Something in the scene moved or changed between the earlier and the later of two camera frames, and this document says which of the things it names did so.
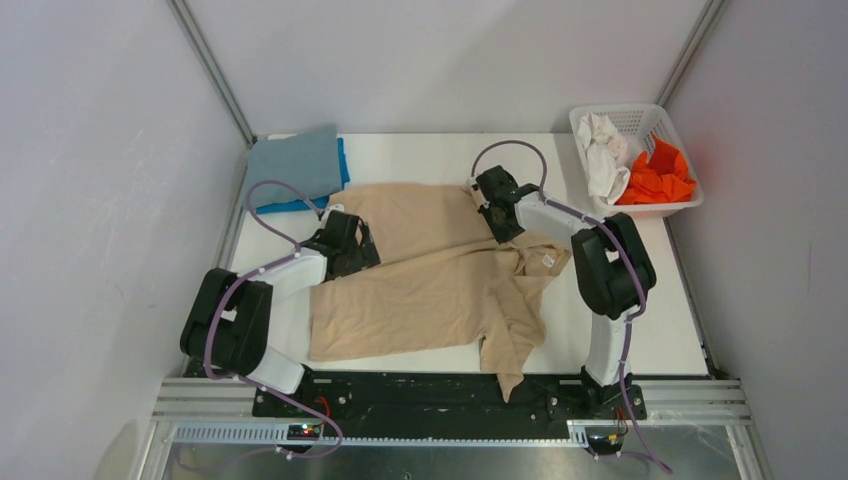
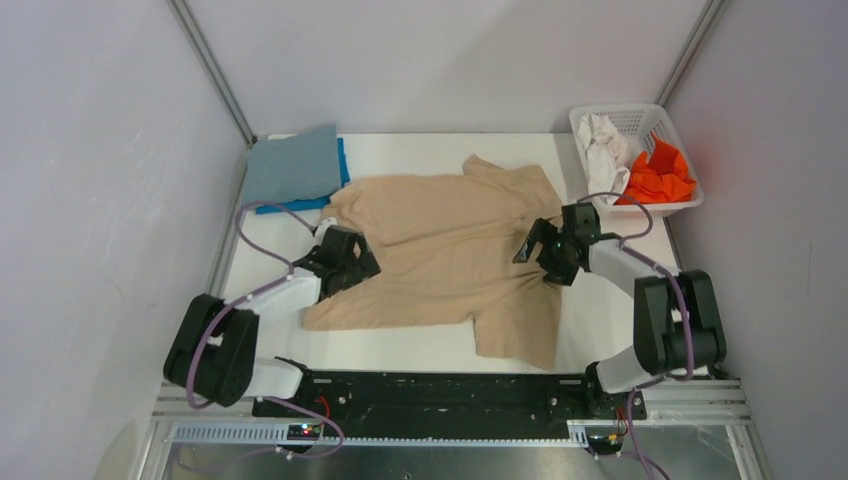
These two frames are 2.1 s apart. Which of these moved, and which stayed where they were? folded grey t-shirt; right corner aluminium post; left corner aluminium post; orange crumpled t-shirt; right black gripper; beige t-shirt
Moved: beige t-shirt; right black gripper
Stayed: right corner aluminium post; orange crumpled t-shirt; left corner aluminium post; folded grey t-shirt
